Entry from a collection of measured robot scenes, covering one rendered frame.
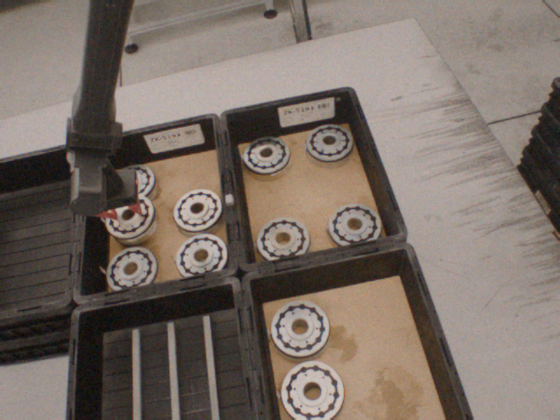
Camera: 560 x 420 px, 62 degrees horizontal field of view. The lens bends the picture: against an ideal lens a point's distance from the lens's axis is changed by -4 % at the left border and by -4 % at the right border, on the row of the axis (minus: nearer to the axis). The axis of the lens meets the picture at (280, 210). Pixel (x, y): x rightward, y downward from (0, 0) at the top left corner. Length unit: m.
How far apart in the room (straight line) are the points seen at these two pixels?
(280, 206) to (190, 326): 0.31
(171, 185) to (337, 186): 0.37
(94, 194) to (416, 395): 0.61
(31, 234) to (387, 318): 0.78
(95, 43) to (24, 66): 2.68
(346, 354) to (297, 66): 0.92
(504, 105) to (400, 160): 1.29
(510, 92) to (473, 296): 1.61
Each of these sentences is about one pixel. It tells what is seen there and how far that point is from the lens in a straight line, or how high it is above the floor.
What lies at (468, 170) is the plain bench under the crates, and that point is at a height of 0.70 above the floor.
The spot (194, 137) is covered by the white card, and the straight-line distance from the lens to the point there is 1.11.
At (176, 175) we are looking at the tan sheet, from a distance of 1.13.
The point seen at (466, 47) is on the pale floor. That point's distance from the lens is 2.77.
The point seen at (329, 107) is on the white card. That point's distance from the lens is 1.11.
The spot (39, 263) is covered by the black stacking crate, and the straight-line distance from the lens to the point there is 1.14.
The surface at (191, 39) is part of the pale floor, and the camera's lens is 2.95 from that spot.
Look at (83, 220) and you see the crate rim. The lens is 1.02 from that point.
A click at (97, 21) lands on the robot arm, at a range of 0.60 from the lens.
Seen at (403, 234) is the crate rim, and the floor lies 0.93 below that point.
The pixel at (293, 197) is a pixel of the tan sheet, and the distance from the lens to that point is 1.03.
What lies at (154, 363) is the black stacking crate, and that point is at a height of 0.83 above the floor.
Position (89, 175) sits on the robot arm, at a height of 1.11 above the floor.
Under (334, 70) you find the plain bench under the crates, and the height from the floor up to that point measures 0.70.
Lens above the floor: 1.67
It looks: 56 degrees down
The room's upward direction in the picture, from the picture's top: 11 degrees counter-clockwise
